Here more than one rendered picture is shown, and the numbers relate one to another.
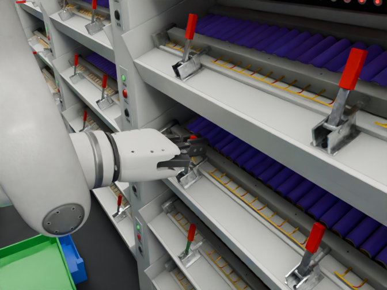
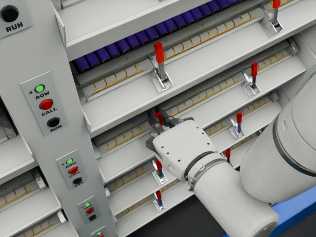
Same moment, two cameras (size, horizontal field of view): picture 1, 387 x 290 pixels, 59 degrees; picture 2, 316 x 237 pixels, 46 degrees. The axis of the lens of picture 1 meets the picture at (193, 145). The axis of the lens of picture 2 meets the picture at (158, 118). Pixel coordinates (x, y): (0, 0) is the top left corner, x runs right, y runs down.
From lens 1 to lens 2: 78 cm
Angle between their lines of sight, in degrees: 67
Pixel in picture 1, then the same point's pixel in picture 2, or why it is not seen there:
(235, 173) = (178, 100)
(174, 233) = (132, 189)
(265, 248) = (229, 101)
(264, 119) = (242, 49)
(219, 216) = (201, 122)
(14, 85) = not seen: hidden behind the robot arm
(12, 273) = not seen: outside the picture
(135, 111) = (94, 165)
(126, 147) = (204, 147)
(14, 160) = not seen: hidden behind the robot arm
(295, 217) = (223, 77)
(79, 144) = (226, 168)
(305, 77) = (230, 17)
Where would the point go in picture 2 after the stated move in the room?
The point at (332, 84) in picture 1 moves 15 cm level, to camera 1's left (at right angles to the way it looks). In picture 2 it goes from (245, 10) to (256, 65)
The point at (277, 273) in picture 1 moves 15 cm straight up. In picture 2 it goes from (244, 99) to (257, 56)
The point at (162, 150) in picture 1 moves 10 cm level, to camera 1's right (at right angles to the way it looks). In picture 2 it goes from (197, 128) to (194, 89)
